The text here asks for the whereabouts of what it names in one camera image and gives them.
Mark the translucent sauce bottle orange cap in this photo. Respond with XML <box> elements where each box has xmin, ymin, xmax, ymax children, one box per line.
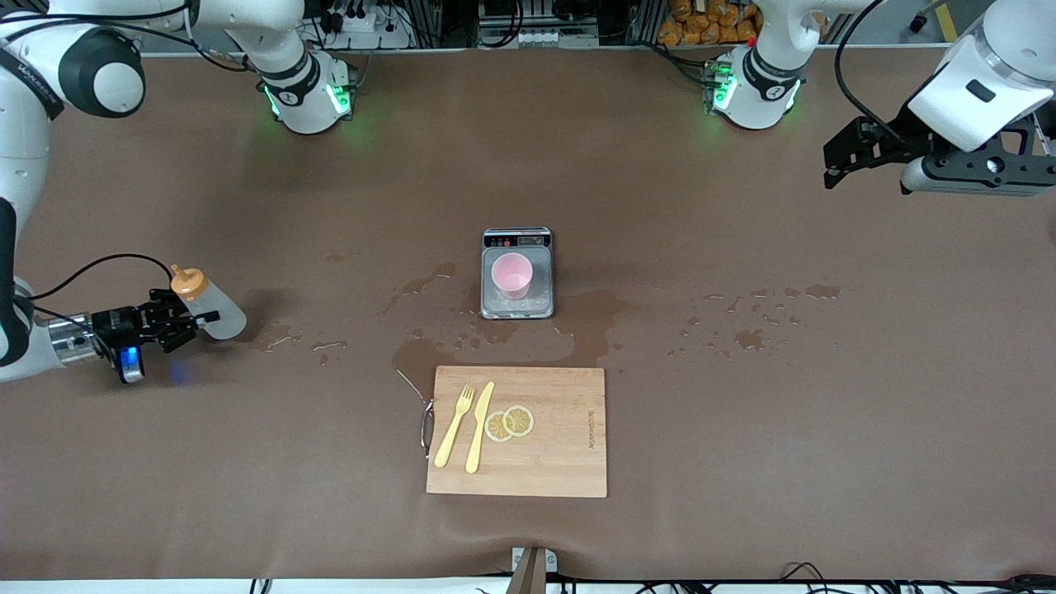
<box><xmin>170</xmin><ymin>266</ymin><xmax>248</xmax><ymax>342</ymax></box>

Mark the pink plastic cup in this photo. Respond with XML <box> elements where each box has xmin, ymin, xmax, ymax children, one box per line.
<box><xmin>491</xmin><ymin>252</ymin><xmax>533</xmax><ymax>301</ymax></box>

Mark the bag of orange buns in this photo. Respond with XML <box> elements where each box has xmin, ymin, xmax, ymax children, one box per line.
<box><xmin>658</xmin><ymin>0</ymin><xmax>764</xmax><ymax>46</ymax></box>

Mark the yellow plastic fork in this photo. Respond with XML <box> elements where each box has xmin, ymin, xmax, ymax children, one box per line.
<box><xmin>434</xmin><ymin>384</ymin><xmax>477</xmax><ymax>469</ymax></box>

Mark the yellow plastic knife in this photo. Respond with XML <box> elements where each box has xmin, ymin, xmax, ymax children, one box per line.
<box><xmin>464</xmin><ymin>381</ymin><xmax>496</xmax><ymax>475</ymax></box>

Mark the brown table cover mat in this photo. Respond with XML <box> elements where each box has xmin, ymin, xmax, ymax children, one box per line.
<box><xmin>0</xmin><ymin>45</ymin><xmax>1056</xmax><ymax>582</ymax></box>

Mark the white electronics box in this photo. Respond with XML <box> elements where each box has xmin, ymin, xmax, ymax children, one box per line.
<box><xmin>477</xmin><ymin>0</ymin><xmax>601</xmax><ymax>49</ymax></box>

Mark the silver digital kitchen scale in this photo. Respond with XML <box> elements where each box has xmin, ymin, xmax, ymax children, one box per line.
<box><xmin>480</xmin><ymin>228</ymin><xmax>555</xmax><ymax>321</ymax></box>

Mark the white power strip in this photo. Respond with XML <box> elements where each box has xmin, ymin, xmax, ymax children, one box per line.
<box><xmin>318</xmin><ymin>0</ymin><xmax>413</xmax><ymax>50</ymax></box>

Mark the wooden cutting board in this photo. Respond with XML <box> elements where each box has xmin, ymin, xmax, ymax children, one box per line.
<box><xmin>426</xmin><ymin>365</ymin><xmax>609</xmax><ymax>499</ymax></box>

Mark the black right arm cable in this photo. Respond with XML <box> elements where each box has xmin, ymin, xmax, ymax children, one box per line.
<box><xmin>29</xmin><ymin>253</ymin><xmax>176</xmax><ymax>331</ymax></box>

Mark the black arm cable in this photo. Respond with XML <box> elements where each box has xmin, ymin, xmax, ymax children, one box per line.
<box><xmin>29</xmin><ymin>253</ymin><xmax>176</xmax><ymax>331</ymax></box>
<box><xmin>833</xmin><ymin>0</ymin><xmax>900</xmax><ymax>137</ymax></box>

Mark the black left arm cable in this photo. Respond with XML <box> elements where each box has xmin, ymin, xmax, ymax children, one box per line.
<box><xmin>833</xmin><ymin>0</ymin><xmax>900</xmax><ymax>137</ymax></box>

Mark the metal wire board handle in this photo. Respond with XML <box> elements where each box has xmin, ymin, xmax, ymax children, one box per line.
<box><xmin>398</xmin><ymin>370</ymin><xmax>436</xmax><ymax>460</ymax></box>

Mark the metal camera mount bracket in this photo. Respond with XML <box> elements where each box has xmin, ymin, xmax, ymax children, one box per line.
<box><xmin>510</xmin><ymin>547</ymin><xmax>559</xmax><ymax>594</ymax></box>

